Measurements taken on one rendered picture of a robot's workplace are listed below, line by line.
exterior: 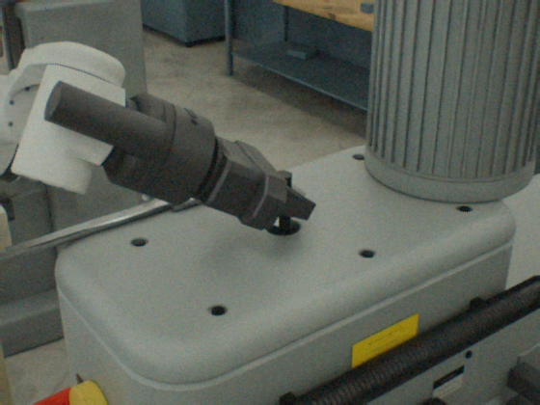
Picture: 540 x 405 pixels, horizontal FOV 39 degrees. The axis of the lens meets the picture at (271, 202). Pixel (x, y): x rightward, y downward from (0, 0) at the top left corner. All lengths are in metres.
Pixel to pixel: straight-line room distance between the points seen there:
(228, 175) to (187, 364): 0.18
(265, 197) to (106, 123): 0.17
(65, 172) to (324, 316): 0.26
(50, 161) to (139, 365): 0.18
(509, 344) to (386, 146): 0.31
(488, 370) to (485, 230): 0.24
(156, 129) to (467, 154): 0.36
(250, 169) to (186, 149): 0.07
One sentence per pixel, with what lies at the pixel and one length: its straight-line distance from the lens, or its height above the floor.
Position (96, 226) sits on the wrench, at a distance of 0.81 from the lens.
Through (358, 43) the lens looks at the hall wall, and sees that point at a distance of 7.04.
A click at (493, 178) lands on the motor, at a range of 0.87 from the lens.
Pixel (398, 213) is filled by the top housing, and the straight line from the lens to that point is 0.84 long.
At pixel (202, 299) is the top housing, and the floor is 1.89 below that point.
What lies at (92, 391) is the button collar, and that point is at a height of 1.79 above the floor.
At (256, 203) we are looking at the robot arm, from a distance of 0.71.
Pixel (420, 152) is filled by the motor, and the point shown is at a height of 1.94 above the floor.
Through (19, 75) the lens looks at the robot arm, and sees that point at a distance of 0.74.
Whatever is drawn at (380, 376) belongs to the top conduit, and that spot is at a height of 1.80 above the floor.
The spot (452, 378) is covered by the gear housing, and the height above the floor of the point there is 1.69.
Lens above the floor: 2.28
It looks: 27 degrees down
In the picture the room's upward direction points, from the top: straight up
